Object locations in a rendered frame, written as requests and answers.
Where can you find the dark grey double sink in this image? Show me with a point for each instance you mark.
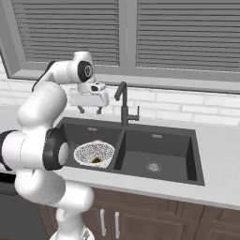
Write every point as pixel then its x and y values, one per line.
pixel 134 150

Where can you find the black sink faucet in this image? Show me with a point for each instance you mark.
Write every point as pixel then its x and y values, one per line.
pixel 124 106

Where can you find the black dishwasher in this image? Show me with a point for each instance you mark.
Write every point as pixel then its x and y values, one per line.
pixel 15 209

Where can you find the brown cupboard door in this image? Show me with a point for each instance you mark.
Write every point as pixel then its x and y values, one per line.
pixel 146 218
pixel 218 223
pixel 93 215

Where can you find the grey window with blinds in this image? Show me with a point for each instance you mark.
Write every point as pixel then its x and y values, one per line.
pixel 125 37

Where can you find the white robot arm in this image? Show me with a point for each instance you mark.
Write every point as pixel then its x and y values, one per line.
pixel 40 109

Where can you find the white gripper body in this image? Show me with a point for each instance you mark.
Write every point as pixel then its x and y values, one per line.
pixel 89 98

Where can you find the white perforated colander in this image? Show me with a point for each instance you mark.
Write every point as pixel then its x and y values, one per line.
pixel 89 150

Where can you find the brown green kiwi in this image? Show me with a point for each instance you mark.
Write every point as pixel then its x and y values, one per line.
pixel 96 160

